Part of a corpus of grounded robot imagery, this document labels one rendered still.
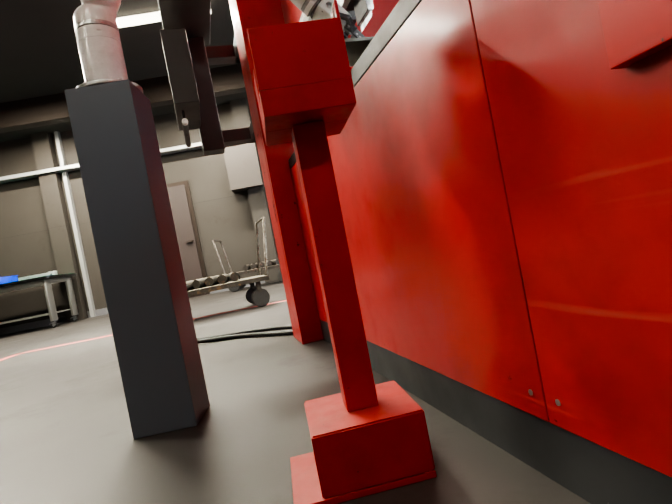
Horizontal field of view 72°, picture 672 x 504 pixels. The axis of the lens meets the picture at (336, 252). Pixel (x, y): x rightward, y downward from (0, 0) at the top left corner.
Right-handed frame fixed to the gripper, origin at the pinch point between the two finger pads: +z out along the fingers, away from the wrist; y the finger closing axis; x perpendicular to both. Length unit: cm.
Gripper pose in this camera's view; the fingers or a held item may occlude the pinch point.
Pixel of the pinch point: (356, 43)
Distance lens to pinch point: 156.1
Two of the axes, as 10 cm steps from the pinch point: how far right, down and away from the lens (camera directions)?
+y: -2.6, 0.4, 9.7
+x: -6.0, 7.7, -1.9
